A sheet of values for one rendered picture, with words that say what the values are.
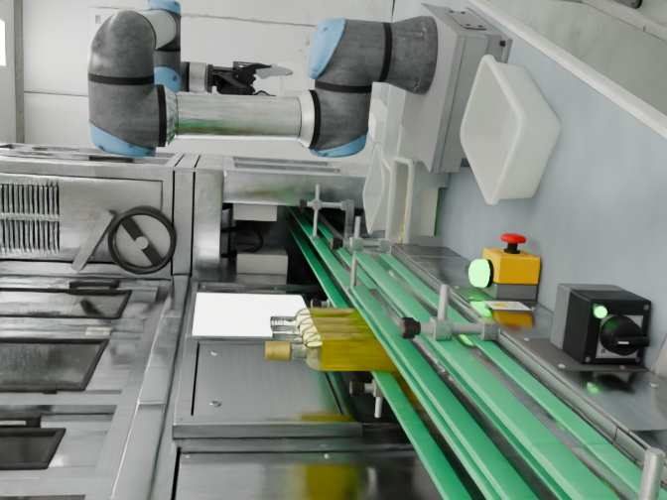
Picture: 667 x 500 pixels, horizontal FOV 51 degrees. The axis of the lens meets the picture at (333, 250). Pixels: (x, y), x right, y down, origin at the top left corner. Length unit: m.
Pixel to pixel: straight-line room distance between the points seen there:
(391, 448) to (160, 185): 1.34
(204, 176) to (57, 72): 3.44
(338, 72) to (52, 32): 4.43
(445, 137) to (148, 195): 1.25
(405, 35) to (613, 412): 0.87
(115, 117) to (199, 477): 0.63
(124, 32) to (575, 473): 1.01
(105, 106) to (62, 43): 4.35
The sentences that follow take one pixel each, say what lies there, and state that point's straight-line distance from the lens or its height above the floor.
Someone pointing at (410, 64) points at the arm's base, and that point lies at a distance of 1.38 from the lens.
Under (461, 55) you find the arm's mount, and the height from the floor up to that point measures 0.84.
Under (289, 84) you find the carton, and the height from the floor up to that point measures 1.10.
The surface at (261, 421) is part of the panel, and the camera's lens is 1.28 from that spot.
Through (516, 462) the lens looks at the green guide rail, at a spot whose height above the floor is 0.92.
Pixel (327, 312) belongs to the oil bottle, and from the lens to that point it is 1.42.
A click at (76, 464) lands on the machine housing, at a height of 1.47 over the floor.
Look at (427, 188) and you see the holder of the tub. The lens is 1.57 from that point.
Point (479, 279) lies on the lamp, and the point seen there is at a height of 0.85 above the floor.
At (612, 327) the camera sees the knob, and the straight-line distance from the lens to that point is 0.85.
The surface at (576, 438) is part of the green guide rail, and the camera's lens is 0.72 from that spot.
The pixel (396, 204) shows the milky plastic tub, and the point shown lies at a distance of 1.71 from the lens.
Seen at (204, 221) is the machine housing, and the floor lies 1.29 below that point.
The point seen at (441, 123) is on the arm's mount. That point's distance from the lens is 1.33.
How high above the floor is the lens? 1.26
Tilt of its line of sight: 10 degrees down
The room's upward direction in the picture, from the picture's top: 88 degrees counter-clockwise
